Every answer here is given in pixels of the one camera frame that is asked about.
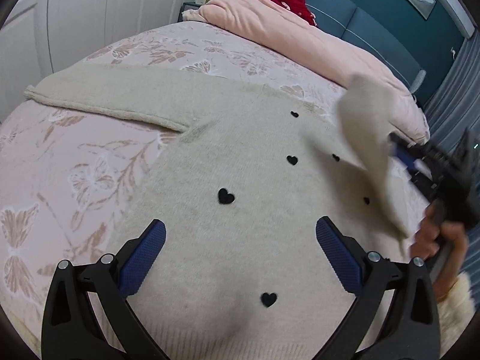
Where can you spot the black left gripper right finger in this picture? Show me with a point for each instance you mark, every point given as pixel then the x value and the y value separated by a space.
pixel 410 329

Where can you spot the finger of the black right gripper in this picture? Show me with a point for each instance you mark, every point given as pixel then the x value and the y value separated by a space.
pixel 407 153

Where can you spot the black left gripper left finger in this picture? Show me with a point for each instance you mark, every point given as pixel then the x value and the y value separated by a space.
pixel 70 328

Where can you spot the beige knit sweater black hearts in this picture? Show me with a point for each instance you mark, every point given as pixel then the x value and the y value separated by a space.
pixel 240 190

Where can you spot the white fleece jacket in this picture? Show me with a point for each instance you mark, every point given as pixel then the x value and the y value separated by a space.
pixel 455 312

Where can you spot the blue curtain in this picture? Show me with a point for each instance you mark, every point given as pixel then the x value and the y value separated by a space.
pixel 455 105

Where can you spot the pink butterfly pattern bedspread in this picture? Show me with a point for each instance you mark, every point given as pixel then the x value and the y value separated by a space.
pixel 67 176

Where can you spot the white air conditioner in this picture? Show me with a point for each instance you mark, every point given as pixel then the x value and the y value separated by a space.
pixel 458 12

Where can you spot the pink folded quilt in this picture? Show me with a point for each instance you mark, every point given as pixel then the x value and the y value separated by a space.
pixel 275 27

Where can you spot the dark nightstand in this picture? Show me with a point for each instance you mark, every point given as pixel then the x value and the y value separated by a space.
pixel 187 9

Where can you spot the white wardrobe doors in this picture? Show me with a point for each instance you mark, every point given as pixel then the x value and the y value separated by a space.
pixel 40 37

